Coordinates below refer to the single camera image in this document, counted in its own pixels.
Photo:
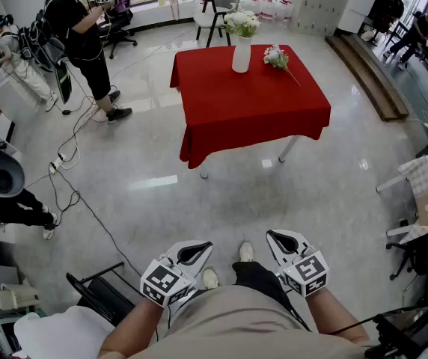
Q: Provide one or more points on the black chest-mounted device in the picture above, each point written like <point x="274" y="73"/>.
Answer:
<point x="408" y="331"/>

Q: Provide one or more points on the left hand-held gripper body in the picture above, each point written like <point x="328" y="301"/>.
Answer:
<point x="159" y="280"/>

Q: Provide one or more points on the black mesh office chair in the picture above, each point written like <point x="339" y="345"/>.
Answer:
<point x="118" y="24"/>

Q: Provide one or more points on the beige desktop device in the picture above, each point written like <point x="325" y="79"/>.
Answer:
<point x="15" y="297"/>

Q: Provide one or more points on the pale blue flower bouquet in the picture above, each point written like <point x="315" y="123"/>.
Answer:
<point x="275" y="56"/>

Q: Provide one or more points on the wooden step platform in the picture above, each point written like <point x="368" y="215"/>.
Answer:
<point x="371" y="77"/>

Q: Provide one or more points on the grey locker cabinet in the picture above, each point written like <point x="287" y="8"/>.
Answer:
<point x="318" y="2"/>

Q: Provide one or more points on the table with white legs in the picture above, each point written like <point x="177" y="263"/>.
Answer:
<point x="289" y="148"/>

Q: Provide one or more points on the person's right shoe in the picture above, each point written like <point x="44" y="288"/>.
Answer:
<point x="246" y="252"/>

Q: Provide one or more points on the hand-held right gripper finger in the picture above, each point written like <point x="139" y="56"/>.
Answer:
<point x="304" y="242"/>
<point x="274" y="251"/>

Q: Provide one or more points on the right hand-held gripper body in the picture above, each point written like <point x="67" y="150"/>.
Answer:
<point x="307" y="271"/>

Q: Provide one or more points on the black swivel chair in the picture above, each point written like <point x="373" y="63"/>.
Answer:
<point x="419" y="260"/>

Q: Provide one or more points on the person's right forearm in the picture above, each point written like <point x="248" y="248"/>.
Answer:
<point x="333" y="312"/>

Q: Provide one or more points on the person's left forearm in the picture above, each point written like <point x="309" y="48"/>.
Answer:
<point x="131" y="327"/>

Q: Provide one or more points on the grey chair with black legs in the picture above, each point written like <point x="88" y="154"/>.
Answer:
<point x="206" y="17"/>

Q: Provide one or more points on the person's shoe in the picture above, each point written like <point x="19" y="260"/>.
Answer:
<point x="246" y="252"/>
<point x="210" y="279"/>

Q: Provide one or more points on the white power strip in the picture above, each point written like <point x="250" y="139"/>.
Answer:
<point x="55" y="165"/>

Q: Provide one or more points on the pink bottle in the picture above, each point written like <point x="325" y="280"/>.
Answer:
<point x="174" y="4"/>

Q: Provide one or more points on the table with checked cloth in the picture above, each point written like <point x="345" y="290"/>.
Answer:
<point x="427" y="185"/>

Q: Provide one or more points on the red tablecloth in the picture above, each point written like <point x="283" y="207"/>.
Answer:
<point x="244" y="107"/>

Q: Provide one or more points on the white flower bouquet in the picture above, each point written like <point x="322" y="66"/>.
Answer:
<point x="242" y="21"/>

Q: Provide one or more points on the dark hanging clothes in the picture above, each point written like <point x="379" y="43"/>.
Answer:
<point x="386" y="2"/>

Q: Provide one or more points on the white ceramic vase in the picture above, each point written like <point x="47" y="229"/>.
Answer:
<point x="241" y="58"/>

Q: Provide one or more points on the black folding chair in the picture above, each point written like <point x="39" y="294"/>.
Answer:
<point x="105" y="301"/>

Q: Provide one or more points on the person's torso in beige shirt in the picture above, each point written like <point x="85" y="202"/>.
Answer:
<point x="236" y="324"/>

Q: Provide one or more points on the person's left shoe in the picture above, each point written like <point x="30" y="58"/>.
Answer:
<point x="210" y="279"/>

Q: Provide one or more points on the row of water jugs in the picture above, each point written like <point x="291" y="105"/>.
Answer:
<point x="270" y="11"/>

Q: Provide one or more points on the purple cloth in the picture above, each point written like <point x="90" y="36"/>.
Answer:
<point x="122" y="0"/>

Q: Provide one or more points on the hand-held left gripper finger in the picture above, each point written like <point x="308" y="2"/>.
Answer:
<point x="178" y="248"/>
<point x="203" y="264"/>

